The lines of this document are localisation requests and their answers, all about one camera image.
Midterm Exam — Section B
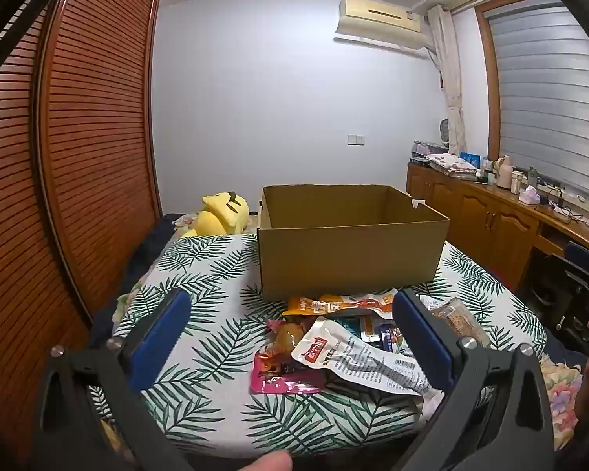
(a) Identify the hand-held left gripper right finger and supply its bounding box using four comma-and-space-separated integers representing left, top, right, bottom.
393, 288, 555, 471

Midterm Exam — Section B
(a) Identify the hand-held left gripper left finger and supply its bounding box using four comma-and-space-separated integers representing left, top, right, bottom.
32, 287, 192, 471

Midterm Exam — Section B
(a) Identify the blue white snack packet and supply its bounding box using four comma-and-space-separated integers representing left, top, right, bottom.
373, 321, 414, 355

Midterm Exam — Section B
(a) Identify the clear brown grain snack packet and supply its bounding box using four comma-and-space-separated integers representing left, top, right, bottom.
417, 296, 492, 349

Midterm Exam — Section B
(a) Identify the white red label snack packet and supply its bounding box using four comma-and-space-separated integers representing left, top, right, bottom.
292, 316, 445, 398

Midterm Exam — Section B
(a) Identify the orange snack packet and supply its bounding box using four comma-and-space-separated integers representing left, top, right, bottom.
281, 288, 398, 322

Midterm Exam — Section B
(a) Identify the brown cardboard box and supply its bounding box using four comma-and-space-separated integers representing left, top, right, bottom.
256, 184, 451, 302

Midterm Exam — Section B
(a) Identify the person's left hand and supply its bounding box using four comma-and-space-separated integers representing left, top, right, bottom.
240, 451, 294, 471

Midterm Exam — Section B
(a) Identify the leaf print cloth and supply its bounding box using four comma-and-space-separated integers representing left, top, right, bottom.
86, 233, 548, 455

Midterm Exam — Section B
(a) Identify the dark blue small packet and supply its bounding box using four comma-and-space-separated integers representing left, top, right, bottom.
331, 315, 375, 341

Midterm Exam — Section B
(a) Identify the dark blue bedding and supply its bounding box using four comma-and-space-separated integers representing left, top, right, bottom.
120, 212, 180, 298

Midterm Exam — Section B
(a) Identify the pink snack packet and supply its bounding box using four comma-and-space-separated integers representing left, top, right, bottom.
249, 318, 325, 396

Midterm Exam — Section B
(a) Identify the wooden cabinet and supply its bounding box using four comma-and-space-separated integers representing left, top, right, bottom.
406, 162, 589, 296

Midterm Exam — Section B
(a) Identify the yellow plush toy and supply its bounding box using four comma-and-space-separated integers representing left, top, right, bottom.
181, 191, 250, 237

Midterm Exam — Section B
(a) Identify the black office chair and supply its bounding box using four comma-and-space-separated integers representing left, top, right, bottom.
540, 241, 589, 335

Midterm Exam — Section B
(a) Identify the folded patterned cloth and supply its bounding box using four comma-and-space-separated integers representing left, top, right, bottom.
425, 153, 480, 178

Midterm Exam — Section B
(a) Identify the pink kettle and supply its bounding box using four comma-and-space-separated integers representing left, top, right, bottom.
494, 155, 514, 190

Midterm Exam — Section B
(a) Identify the wooden louvred wardrobe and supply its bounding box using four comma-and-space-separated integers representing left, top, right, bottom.
0, 0, 162, 452

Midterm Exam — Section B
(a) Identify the white power strip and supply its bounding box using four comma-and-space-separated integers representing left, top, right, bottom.
545, 201, 576, 221

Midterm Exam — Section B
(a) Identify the white desk fan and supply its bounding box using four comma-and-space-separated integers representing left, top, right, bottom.
438, 118, 455, 151

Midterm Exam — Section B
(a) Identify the beige curtain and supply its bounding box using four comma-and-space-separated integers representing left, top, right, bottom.
426, 5, 468, 156

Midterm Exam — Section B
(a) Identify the grey window blind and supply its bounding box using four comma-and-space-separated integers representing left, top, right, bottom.
486, 0, 589, 209

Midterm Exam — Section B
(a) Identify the wall air conditioner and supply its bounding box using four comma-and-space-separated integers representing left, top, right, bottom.
338, 0, 424, 51

